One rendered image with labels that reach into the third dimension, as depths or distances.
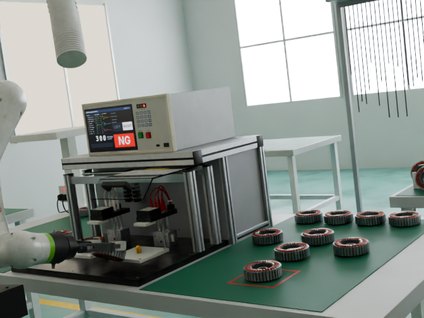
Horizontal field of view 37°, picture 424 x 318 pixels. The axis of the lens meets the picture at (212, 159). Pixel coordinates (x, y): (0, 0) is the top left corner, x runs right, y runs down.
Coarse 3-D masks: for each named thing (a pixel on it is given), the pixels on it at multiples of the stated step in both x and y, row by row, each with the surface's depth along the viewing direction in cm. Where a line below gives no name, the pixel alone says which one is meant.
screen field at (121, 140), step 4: (116, 136) 239; (120, 136) 238; (124, 136) 236; (128, 136) 235; (132, 136) 234; (116, 140) 239; (120, 140) 238; (124, 140) 237; (128, 140) 236; (132, 140) 234; (116, 144) 240; (120, 144) 239; (124, 144) 237; (128, 144) 236; (132, 144) 235
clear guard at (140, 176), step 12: (144, 168) 227; (168, 168) 218; (180, 168) 214; (108, 180) 211; (120, 180) 208; (132, 180) 204; (144, 180) 201; (96, 192) 211; (108, 192) 207; (120, 192) 204; (132, 192) 201; (144, 192) 198
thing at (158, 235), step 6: (156, 234) 234; (162, 234) 232; (168, 234) 231; (174, 234) 233; (156, 240) 234; (162, 240) 232; (168, 240) 231; (174, 240) 233; (162, 246) 233; (168, 246) 231
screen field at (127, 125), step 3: (114, 123) 238; (117, 123) 238; (120, 123) 237; (123, 123) 236; (126, 123) 235; (129, 123) 234; (114, 126) 239; (117, 126) 238; (120, 126) 237; (123, 126) 236; (126, 126) 235; (129, 126) 234; (114, 129) 239; (117, 129) 238; (120, 129) 237; (123, 129) 236; (126, 129) 235; (129, 129) 234
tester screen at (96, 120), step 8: (88, 112) 246; (96, 112) 243; (104, 112) 241; (112, 112) 238; (120, 112) 236; (128, 112) 233; (88, 120) 247; (96, 120) 244; (104, 120) 241; (112, 120) 239; (120, 120) 236; (128, 120) 234; (88, 128) 247; (96, 128) 245; (104, 128) 242; (112, 128) 240; (112, 136) 240
